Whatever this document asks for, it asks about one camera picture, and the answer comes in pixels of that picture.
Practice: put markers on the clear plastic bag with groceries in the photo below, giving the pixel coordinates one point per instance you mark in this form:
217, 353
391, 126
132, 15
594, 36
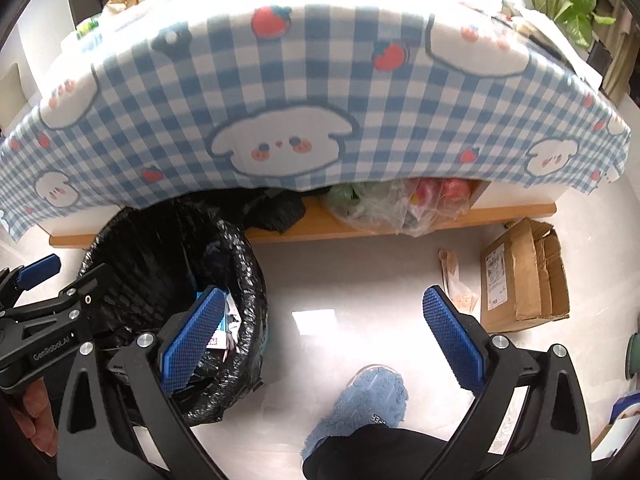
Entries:
380, 205

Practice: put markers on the wooden table shelf board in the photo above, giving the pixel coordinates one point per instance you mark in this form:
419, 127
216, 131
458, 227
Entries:
310, 226

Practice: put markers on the brown cardboard box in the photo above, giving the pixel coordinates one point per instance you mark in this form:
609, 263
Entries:
510, 280

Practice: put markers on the black plastic bag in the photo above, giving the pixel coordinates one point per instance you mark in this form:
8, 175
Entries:
270, 210

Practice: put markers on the blue checkered printed tablecloth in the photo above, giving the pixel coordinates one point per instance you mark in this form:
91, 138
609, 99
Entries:
300, 85

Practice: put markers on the paper wrapper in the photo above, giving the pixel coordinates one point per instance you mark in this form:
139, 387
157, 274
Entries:
452, 275

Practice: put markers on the green round container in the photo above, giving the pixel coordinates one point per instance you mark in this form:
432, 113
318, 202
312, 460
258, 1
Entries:
632, 355

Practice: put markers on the green leafy houseplant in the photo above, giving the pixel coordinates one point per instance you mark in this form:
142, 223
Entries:
575, 0

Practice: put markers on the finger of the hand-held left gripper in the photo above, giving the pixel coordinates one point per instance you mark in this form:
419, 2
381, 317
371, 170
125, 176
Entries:
95, 282
37, 268

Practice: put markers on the blue fluffy slipper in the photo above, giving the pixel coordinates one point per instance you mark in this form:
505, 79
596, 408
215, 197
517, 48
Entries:
360, 400

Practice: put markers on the blue white box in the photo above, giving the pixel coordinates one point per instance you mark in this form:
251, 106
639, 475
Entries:
625, 410

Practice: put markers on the person's left hand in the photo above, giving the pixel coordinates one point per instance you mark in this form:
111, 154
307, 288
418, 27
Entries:
37, 415

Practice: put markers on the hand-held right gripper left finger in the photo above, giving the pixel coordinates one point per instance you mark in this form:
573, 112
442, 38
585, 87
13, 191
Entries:
192, 340

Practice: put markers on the silver crumpled wrapper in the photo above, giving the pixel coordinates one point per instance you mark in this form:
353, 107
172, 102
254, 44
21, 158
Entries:
229, 320

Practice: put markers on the trash bin with black bag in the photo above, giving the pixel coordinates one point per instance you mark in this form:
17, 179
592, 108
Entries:
150, 250

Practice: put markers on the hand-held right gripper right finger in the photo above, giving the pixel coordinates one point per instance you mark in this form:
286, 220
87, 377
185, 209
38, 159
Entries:
452, 340

